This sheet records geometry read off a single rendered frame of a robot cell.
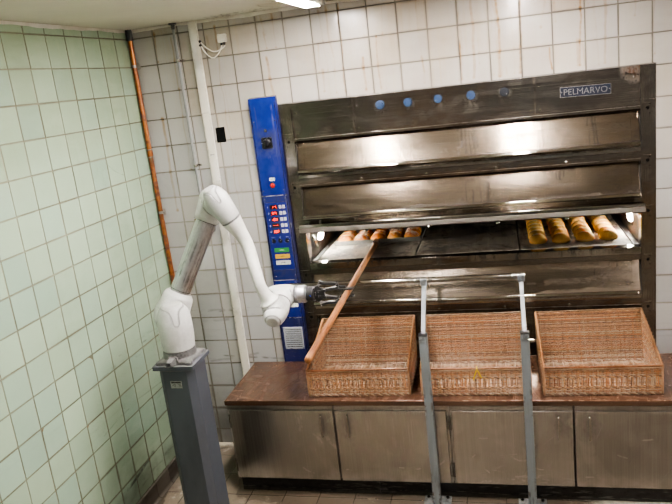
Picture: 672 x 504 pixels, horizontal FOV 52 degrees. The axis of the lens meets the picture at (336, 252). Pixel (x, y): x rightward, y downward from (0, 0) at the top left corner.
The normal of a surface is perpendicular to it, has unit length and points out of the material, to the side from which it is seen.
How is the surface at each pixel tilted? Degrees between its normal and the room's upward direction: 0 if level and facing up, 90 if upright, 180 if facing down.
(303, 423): 90
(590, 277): 70
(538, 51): 90
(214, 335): 90
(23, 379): 90
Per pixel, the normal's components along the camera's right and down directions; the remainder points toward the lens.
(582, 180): -0.26, -0.10
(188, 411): -0.21, 0.26
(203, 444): 0.54, 0.14
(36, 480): 0.97, -0.05
